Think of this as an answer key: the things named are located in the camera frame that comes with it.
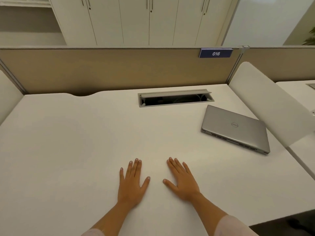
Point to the white wall cabinets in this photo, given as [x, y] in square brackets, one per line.
[147, 19]

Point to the person's left middle finger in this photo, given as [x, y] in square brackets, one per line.
[135, 168]

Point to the short beige desk partition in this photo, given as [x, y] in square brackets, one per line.
[280, 63]

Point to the small white side divider panel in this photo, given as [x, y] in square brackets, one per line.
[8, 95]

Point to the person's right little finger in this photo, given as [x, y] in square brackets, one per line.
[187, 169]

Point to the person's left little finger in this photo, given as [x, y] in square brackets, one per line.
[121, 174]

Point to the large white side divider panel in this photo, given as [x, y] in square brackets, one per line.
[268, 103]

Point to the person's right hand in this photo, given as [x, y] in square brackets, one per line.
[185, 184]

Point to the pink sleeve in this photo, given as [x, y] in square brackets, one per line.
[233, 227]
[93, 233]

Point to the person's right forearm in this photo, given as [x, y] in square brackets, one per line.
[209, 210]

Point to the person's right middle finger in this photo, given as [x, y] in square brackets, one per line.
[178, 165]

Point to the green plant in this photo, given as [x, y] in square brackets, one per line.
[310, 38]

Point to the person's left thumb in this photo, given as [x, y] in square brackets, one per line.
[145, 183]

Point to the person's left hand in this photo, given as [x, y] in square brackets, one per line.
[130, 189]

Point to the silver closed laptop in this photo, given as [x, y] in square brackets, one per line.
[236, 127]

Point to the blue desk number sign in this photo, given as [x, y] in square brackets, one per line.
[215, 53]

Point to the long beige desk partition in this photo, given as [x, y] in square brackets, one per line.
[110, 68]

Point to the person's left forearm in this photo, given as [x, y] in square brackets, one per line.
[113, 218]

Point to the white open shelf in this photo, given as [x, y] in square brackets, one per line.
[27, 22]

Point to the person's right thumb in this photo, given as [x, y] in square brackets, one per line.
[169, 183]

